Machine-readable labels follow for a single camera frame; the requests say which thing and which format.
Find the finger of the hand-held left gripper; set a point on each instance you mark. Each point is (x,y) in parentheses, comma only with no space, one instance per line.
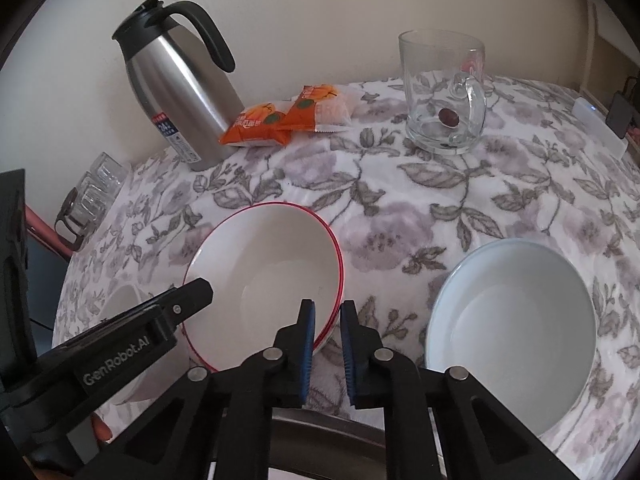
(192,295)

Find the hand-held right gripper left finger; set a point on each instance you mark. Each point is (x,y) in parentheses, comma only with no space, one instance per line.
(307,350)

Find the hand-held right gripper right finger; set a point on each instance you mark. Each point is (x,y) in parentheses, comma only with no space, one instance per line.
(348,355)

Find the plain white bowl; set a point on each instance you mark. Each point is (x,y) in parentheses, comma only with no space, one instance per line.
(122,302)

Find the strawberry print bowl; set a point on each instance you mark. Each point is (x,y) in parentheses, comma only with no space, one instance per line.
(270,255)

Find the stainless steel basin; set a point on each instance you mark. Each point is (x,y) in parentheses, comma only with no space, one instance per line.
(325,440)

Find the white bowl with red print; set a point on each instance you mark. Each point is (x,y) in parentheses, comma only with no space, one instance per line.
(510,320)

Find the dark blue refrigerator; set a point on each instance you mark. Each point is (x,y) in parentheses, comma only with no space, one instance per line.
(45,285)

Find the clear glass tumbler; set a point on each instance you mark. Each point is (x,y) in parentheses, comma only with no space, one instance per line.
(90,182)
(110,170)

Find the grey floral tablecloth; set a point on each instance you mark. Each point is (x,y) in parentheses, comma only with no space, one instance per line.
(400,210)

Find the pink board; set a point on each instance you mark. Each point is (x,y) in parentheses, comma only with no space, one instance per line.
(42,227)

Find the stainless steel thermos jug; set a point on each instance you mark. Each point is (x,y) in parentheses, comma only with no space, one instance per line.
(170,100)

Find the orange and white snack packet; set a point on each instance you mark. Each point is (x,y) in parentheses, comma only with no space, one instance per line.
(320,105)

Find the red date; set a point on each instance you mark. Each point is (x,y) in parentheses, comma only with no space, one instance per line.
(448,116)

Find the clear glass mug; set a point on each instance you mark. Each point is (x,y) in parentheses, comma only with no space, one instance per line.
(425,85)

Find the white power strip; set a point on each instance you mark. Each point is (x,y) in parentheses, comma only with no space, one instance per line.
(595,125)

